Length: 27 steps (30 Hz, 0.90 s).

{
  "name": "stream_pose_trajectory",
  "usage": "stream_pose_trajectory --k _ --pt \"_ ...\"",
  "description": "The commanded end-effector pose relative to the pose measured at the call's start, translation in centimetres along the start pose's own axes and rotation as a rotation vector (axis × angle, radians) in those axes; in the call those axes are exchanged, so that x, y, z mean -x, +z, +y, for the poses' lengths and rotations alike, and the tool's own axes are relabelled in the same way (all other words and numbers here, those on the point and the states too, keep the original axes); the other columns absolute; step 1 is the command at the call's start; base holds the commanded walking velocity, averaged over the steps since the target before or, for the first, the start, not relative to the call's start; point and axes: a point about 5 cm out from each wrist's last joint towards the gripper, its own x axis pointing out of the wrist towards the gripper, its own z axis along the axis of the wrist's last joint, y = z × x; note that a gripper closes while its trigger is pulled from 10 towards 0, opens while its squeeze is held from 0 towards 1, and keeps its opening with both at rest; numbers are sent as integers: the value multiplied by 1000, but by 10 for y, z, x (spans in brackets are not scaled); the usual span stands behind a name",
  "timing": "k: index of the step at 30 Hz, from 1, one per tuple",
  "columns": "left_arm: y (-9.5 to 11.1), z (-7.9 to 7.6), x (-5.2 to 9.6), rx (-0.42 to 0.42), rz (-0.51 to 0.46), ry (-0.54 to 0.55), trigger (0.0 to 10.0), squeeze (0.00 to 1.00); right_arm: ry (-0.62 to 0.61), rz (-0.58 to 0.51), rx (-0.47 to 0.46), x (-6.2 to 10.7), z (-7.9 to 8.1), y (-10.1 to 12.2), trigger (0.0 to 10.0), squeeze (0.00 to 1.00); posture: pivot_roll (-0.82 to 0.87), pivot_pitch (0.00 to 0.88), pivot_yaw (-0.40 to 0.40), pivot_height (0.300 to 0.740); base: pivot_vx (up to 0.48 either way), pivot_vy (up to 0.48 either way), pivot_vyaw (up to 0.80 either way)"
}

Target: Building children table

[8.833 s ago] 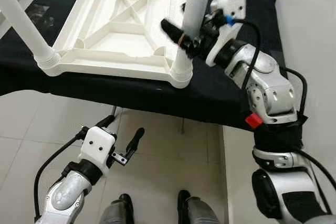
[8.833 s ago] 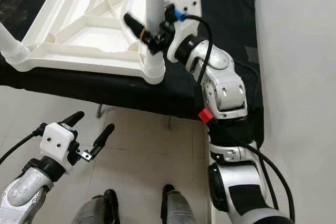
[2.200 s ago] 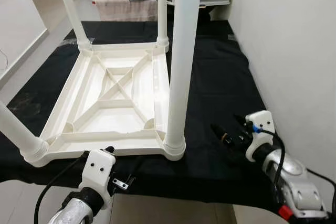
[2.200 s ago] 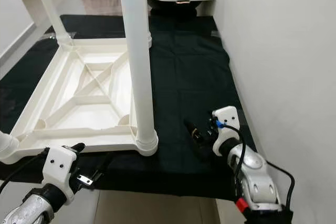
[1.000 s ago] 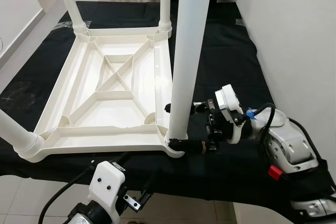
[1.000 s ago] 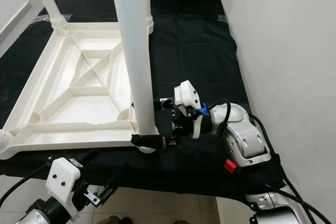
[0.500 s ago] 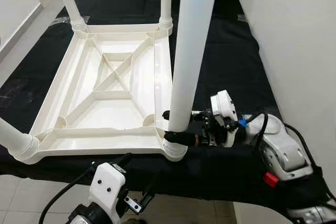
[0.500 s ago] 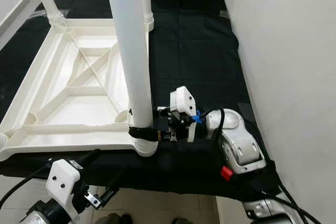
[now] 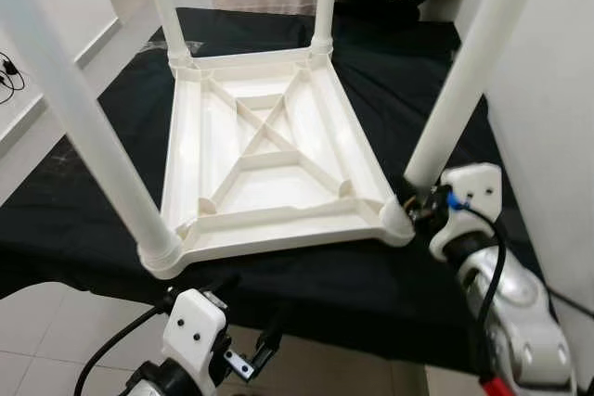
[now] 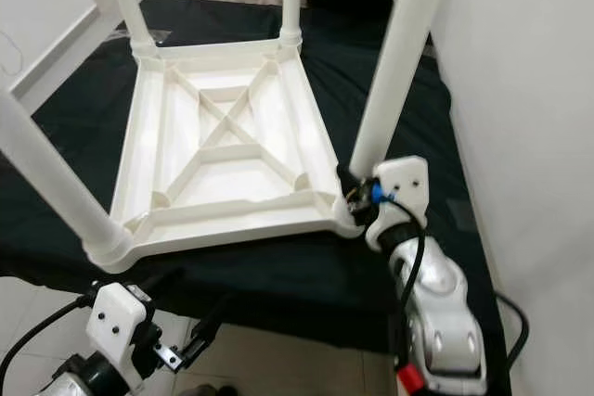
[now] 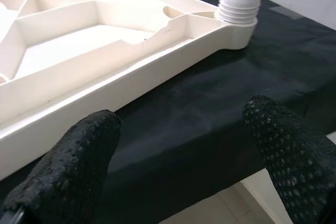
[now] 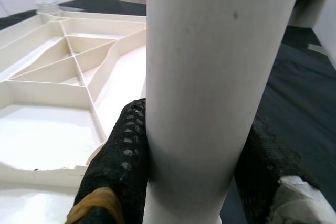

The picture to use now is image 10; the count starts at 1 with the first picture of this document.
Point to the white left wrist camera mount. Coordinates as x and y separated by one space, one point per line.
116 322

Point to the black tablecloth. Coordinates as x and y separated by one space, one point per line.
334 90

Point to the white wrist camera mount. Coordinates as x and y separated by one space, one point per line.
404 178
116 322

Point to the white plastic table top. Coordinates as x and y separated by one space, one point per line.
223 220

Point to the grey robot left leg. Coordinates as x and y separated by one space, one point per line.
204 389

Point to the red connector block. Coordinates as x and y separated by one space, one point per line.
408 379

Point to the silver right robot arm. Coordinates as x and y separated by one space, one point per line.
445 312

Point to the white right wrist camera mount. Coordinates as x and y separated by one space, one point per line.
404 178

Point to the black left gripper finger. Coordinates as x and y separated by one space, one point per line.
204 331
162 279

